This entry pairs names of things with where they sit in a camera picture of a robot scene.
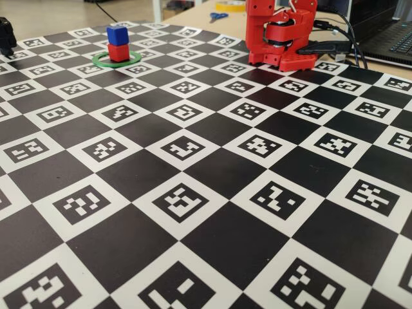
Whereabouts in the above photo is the red cube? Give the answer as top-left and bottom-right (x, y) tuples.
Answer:
(107, 43), (130, 62)

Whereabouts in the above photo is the blue cube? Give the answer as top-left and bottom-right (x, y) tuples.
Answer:
(106, 25), (130, 47)

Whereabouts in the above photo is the red robot arm with base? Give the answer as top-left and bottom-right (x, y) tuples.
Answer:
(245, 0), (319, 73)

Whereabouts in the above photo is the black white marker checkerboard mat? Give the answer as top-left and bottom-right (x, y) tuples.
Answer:
(0, 19), (412, 309)

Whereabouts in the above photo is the yellow tape roll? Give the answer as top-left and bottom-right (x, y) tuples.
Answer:
(215, 1), (249, 13)

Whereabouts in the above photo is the white furniture leg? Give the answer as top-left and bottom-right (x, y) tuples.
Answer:
(153, 0), (165, 22)

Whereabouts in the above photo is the black laptop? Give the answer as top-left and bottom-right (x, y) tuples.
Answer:
(349, 0), (412, 65)

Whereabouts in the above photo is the black plastic device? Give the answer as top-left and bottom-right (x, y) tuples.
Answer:
(0, 16), (17, 59)

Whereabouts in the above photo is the green ring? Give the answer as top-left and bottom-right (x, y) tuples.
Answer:
(91, 50), (142, 68)

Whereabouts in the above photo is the thick black cable plug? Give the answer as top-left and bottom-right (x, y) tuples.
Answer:
(297, 41), (350, 55)

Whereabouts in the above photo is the thin black cable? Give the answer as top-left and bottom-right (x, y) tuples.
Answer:
(314, 8), (370, 69)

